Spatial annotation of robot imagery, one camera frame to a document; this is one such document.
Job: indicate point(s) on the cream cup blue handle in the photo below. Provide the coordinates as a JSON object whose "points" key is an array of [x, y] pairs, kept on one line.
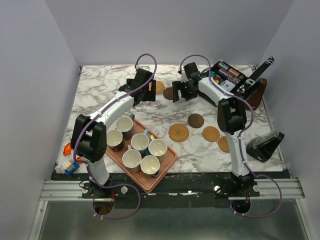
{"points": [[140, 142]]}

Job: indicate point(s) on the cream cup olive body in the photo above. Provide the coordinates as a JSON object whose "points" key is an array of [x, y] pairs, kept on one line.
{"points": [[157, 148]]}

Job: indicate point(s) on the cream cup with teal handle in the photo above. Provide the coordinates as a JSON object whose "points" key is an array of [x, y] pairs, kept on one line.
{"points": [[125, 125]]}

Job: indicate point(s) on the dark walnut wood coaster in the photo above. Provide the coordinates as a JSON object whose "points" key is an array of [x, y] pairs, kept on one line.
{"points": [[168, 93]]}

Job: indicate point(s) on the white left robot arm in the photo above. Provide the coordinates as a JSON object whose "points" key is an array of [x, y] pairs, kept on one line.
{"points": [[89, 137]]}

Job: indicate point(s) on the orange curved toy piece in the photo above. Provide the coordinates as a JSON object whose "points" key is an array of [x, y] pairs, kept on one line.
{"points": [[67, 149]]}

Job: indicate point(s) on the black chip case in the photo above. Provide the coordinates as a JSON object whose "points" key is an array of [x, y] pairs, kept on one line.
{"points": [[236, 82]]}

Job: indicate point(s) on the pink plastic tray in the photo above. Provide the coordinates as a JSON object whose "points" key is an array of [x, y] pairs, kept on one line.
{"points": [[145, 182]]}

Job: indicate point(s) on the black phone stand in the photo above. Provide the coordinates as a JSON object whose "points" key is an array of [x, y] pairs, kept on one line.
{"points": [[262, 147]]}

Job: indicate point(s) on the blue white toy block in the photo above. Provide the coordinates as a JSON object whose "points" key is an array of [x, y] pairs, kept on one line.
{"points": [[70, 167]]}

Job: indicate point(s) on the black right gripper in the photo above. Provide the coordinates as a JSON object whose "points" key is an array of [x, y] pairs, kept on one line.
{"points": [[183, 89]]}

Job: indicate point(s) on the cream cup dark brown body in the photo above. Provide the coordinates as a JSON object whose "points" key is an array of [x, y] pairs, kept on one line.
{"points": [[115, 140]]}

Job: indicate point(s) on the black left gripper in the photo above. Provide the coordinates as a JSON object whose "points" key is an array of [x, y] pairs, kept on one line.
{"points": [[150, 95]]}

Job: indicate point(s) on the light wood coaster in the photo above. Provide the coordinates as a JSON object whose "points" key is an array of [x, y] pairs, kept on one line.
{"points": [[211, 134], [223, 144]]}

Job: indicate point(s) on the aluminium mounting rail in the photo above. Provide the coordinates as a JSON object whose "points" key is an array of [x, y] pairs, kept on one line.
{"points": [[291, 188]]}

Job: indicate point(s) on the cream cup navy handle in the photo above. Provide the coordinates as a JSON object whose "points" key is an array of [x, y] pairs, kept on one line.
{"points": [[150, 165]]}

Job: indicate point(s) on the brown leather pouch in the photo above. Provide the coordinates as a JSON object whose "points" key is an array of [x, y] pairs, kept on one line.
{"points": [[255, 97]]}

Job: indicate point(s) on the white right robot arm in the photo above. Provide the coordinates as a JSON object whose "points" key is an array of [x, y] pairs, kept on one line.
{"points": [[231, 113]]}

